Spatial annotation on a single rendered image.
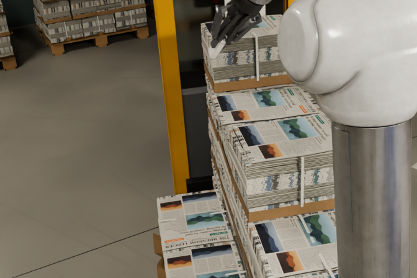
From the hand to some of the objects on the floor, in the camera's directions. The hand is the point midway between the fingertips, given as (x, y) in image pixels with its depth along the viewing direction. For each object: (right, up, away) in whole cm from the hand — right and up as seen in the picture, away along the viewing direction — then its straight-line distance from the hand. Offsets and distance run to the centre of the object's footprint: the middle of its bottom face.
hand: (216, 46), depth 144 cm
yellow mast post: (-15, -80, +183) cm, 201 cm away
